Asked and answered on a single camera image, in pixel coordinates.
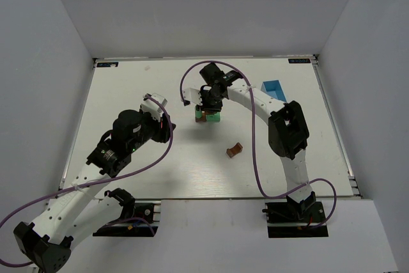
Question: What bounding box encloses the brown arch block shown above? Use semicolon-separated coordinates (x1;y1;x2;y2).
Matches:
226;143;243;159

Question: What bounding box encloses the green small block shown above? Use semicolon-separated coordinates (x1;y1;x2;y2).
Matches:
195;105;203;120

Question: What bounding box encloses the blue corner label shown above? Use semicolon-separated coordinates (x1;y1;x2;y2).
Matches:
96;62;119;68
288;58;311;64

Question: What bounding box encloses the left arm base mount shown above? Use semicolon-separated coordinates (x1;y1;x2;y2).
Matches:
92;201;161;238

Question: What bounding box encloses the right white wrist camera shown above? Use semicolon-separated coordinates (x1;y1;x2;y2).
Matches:
182;88;202;106

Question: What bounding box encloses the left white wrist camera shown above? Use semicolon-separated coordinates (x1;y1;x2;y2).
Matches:
140;93;167;122

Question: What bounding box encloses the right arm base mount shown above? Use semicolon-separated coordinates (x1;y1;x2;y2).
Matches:
262;201;328;238

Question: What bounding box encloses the purple cable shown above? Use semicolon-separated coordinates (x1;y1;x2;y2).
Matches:
179;59;337;230
0;93;175;267

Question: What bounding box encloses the brown cube block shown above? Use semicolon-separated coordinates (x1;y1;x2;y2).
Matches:
195;117;207;123

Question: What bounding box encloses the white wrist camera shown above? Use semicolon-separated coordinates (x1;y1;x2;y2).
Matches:
140;93;167;122
182;88;202;106

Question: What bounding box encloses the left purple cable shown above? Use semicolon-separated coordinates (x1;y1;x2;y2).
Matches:
0;93;175;267

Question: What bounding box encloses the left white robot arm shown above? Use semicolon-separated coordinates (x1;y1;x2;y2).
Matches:
13;107;174;272

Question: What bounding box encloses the right blue corner label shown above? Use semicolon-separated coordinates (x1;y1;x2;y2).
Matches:
288;58;311;64

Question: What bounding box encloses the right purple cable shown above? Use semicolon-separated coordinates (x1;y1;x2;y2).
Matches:
179;59;337;230

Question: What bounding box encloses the left blue corner label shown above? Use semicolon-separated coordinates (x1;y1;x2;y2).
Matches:
96;62;119;68

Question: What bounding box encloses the blue plastic box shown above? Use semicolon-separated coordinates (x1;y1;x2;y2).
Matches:
261;80;287;102

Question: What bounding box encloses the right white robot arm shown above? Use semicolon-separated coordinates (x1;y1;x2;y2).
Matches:
196;61;316;219

